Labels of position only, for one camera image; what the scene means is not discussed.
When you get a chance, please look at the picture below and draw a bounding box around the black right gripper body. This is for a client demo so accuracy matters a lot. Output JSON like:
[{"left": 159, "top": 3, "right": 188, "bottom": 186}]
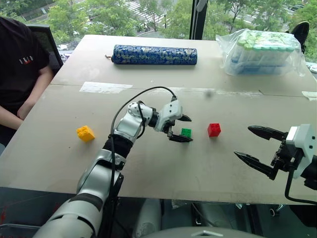
[{"left": 271, "top": 135, "right": 305, "bottom": 174}]

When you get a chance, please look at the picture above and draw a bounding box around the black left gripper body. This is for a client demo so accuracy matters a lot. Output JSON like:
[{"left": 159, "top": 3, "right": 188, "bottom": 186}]
[{"left": 162, "top": 116, "right": 183, "bottom": 138}]

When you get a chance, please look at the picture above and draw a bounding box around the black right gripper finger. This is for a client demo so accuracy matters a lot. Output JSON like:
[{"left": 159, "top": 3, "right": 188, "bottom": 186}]
[
  {"left": 247, "top": 125, "right": 289, "bottom": 142},
  {"left": 233, "top": 151, "right": 280, "bottom": 181}
]

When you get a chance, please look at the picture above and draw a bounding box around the green toy brick cube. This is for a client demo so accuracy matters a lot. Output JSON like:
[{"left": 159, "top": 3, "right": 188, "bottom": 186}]
[{"left": 180, "top": 127, "right": 193, "bottom": 139}]

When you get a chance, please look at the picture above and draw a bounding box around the red toy brick cube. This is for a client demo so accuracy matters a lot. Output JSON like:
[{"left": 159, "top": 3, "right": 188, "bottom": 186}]
[{"left": 207, "top": 122, "right": 222, "bottom": 138}]

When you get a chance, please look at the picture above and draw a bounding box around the black chair caster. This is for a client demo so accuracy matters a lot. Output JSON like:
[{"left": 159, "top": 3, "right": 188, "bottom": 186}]
[{"left": 269, "top": 203, "right": 286, "bottom": 218}]

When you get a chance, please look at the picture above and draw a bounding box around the pale tape strip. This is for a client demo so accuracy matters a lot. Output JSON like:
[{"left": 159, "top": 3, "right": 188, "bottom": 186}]
[{"left": 301, "top": 91, "right": 317, "bottom": 102}]

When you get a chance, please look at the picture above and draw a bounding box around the blue patterned fabric roll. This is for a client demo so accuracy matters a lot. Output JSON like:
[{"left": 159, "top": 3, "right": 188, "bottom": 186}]
[{"left": 112, "top": 44, "right": 199, "bottom": 66}]

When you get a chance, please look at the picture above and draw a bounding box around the white tape patch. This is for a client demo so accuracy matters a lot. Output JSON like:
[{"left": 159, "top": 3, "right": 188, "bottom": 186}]
[{"left": 79, "top": 81, "right": 134, "bottom": 95}]

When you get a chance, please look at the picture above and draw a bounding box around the clear bag of capped bottles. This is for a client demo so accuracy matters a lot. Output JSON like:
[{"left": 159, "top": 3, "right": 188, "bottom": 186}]
[{"left": 215, "top": 28, "right": 308, "bottom": 77}]

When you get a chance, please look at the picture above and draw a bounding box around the yellow toy brick cube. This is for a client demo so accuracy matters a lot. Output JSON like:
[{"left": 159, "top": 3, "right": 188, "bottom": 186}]
[{"left": 76, "top": 125, "right": 96, "bottom": 143}]

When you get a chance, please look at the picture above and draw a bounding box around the grey rounded leg shape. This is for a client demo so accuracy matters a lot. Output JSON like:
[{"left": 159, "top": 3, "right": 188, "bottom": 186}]
[{"left": 132, "top": 198, "right": 163, "bottom": 238}]

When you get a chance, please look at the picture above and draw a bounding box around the black chair back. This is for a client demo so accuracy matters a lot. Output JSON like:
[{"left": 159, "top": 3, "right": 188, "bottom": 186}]
[{"left": 284, "top": 21, "right": 311, "bottom": 53}]

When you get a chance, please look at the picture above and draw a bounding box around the black mesh office chair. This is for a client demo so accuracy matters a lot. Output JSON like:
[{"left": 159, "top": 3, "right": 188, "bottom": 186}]
[{"left": 26, "top": 24, "right": 64, "bottom": 75}]

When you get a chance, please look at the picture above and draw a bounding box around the person in black T-shirt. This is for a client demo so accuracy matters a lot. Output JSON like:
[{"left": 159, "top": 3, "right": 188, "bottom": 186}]
[{"left": 0, "top": 16, "right": 55, "bottom": 147}]

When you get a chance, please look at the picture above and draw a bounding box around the clear plastic bin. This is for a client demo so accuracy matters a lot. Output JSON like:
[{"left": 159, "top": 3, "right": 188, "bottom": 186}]
[{"left": 0, "top": 223, "right": 42, "bottom": 238}]

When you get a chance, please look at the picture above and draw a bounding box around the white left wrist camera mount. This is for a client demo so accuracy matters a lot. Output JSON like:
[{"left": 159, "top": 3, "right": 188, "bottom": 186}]
[{"left": 153, "top": 99, "right": 184, "bottom": 132}]

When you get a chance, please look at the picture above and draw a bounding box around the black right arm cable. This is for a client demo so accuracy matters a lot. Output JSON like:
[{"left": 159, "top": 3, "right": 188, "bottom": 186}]
[{"left": 284, "top": 170, "right": 317, "bottom": 206}]

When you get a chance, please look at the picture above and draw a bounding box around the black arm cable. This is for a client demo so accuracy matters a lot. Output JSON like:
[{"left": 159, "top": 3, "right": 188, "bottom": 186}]
[
  {"left": 109, "top": 86, "right": 179, "bottom": 174},
  {"left": 284, "top": 170, "right": 317, "bottom": 206}
]

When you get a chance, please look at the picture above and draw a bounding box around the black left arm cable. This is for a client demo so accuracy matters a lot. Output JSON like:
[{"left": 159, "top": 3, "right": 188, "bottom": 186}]
[{"left": 109, "top": 86, "right": 179, "bottom": 174}]

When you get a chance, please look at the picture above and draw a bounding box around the black window frame post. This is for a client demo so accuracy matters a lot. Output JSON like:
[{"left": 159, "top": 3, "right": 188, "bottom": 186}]
[{"left": 189, "top": 0, "right": 208, "bottom": 41}]

